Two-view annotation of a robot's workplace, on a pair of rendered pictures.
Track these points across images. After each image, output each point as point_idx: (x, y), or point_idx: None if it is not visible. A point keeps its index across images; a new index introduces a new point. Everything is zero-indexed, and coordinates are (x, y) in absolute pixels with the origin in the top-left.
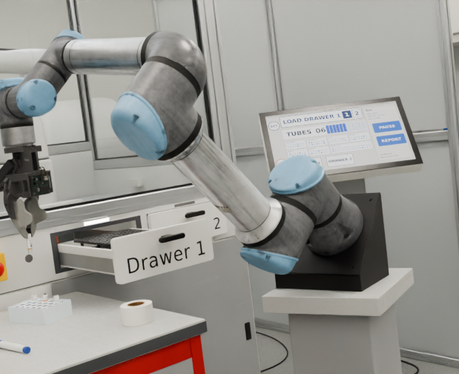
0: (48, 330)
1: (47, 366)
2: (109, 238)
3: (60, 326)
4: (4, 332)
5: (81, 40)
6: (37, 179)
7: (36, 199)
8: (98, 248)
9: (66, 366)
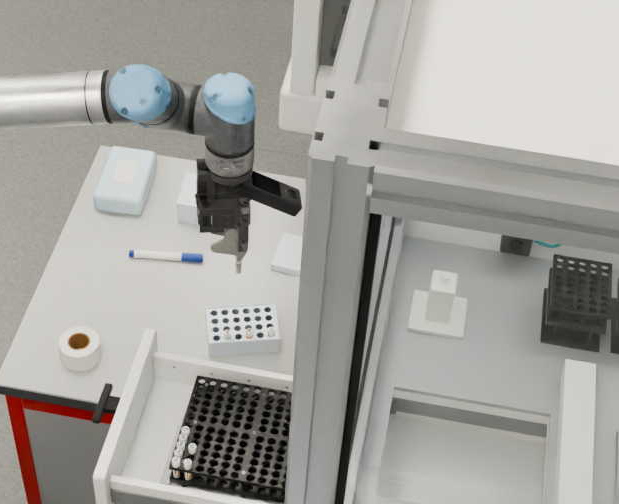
0: (181, 308)
1: (75, 242)
2: (260, 413)
3: (177, 320)
4: (237, 290)
5: (78, 72)
6: (195, 197)
7: (225, 230)
8: (216, 362)
9: (54, 248)
